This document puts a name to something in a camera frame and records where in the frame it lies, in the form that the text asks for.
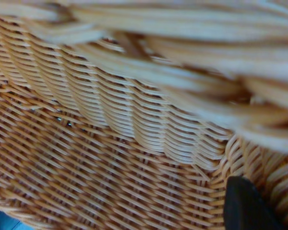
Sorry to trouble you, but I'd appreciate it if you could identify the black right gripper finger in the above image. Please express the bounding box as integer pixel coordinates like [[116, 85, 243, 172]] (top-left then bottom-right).
[[224, 176, 286, 230]]

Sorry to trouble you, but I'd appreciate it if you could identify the orange woven wicker basket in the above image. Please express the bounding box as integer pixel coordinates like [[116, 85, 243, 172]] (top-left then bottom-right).
[[0, 0, 288, 230]]

